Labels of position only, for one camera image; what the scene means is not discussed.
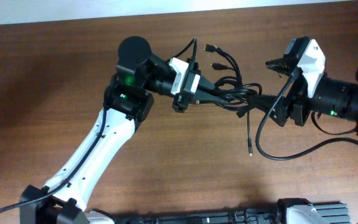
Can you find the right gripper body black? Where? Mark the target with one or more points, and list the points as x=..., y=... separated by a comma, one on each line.
x=289, y=109

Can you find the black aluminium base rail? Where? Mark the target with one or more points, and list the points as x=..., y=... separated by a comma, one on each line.
x=285, y=211

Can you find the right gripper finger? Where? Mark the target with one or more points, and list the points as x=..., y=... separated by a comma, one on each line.
x=264, y=103
x=285, y=66

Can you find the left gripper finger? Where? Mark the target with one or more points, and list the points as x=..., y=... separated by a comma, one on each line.
x=202, y=97
x=205, y=85

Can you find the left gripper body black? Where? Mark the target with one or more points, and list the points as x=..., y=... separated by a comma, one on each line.
x=180, y=104

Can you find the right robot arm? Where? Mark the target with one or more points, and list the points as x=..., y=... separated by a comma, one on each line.
x=336, y=98

